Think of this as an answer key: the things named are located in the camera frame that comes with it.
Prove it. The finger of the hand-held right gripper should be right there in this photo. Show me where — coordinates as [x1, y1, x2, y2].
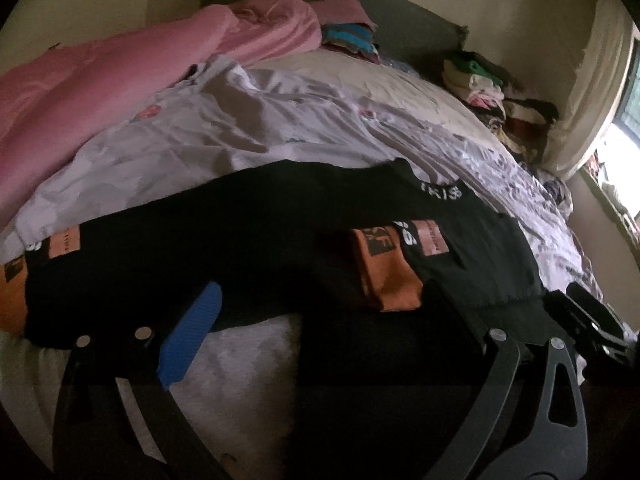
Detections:
[544, 281, 632, 367]

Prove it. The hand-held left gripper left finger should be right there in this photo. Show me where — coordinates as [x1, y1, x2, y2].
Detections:
[54, 281, 232, 480]

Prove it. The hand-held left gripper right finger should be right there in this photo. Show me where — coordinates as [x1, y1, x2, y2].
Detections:
[462, 326, 589, 480]

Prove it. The black sweater with orange patches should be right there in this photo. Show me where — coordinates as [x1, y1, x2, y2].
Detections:
[0, 157, 558, 391]

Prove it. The stack of folded clothes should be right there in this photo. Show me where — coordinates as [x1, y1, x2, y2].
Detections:
[441, 49, 562, 162]

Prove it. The window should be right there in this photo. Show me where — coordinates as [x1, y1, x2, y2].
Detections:
[579, 39, 640, 248]

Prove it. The white floral duvet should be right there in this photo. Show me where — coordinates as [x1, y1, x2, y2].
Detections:
[0, 54, 608, 463]

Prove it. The cream curtain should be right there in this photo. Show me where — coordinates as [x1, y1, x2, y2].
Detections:
[541, 0, 639, 182]

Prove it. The pink blanket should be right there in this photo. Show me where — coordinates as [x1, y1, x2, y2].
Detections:
[0, 0, 375, 213]

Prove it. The beige bed sheet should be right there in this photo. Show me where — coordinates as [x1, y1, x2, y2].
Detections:
[249, 49, 507, 153]

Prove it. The colourful striped folded cloth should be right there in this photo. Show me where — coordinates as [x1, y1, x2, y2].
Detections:
[319, 21, 382, 64]

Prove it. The grey headboard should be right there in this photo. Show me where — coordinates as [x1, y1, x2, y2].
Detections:
[206, 0, 469, 67]

